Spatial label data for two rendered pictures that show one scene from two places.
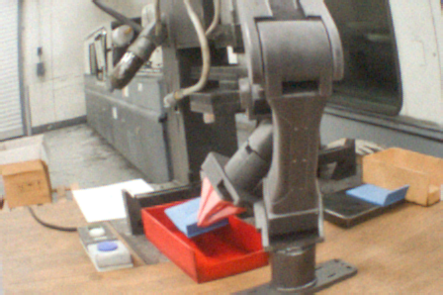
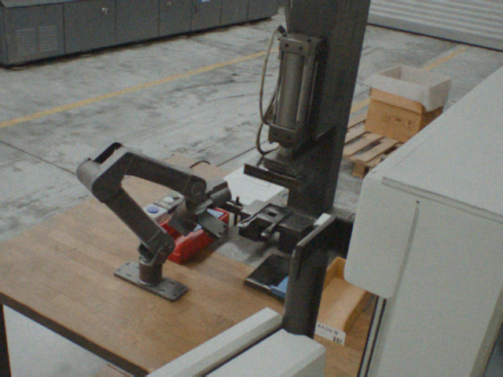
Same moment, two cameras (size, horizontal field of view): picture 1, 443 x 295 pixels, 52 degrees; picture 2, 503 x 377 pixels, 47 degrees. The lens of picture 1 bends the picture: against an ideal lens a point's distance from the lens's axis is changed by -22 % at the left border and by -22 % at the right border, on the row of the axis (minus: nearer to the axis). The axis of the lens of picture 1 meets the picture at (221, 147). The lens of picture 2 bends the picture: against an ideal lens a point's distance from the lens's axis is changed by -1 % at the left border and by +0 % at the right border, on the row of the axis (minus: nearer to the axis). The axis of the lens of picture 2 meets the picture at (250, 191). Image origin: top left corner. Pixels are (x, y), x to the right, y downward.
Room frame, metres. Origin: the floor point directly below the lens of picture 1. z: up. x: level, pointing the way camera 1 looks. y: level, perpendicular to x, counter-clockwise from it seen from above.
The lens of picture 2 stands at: (0.06, -1.17, 1.81)
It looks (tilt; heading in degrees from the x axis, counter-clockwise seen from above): 27 degrees down; 50
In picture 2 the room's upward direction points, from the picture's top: 6 degrees clockwise
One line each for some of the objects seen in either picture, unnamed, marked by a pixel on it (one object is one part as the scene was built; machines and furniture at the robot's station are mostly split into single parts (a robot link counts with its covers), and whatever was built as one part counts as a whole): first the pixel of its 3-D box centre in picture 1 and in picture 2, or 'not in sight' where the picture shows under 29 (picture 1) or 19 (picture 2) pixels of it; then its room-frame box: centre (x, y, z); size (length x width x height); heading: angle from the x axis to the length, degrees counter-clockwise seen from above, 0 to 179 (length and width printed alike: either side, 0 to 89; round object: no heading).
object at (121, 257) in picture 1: (111, 262); (152, 218); (0.82, 0.21, 0.90); 0.07 x 0.07 x 0.06; 24
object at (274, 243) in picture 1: (290, 223); (153, 247); (0.67, -0.08, 1.00); 0.09 x 0.06 x 0.06; 89
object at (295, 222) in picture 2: not in sight; (277, 216); (1.09, -0.07, 0.98); 0.20 x 0.10 x 0.01; 114
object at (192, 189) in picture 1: (173, 201); (225, 206); (1.02, 0.10, 0.95); 0.15 x 0.03 x 0.10; 114
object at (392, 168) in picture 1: (410, 176); (339, 298); (1.02, -0.41, 0.93); 0.25 x 0.13 x 0.08; 24
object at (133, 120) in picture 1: (141, 106); not in sight; (6.84, 0.91, 0.49); 5.51 x 1.02 x 0.97; 20
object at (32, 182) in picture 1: (25, 170); (408, 103); (4.14, 1.75, 0.40); 0.67 x 0.60 x 0.50; 16
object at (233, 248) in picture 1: (199, 237); (189, 231); (0.86, 0.05, 0.93); 0.25 x 0.12 x 0.06; 24
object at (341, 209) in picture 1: (357, 203); (285, 279); (0.98, -0.25, 0.91); 0.17 x 0.16 x 0.02; 114
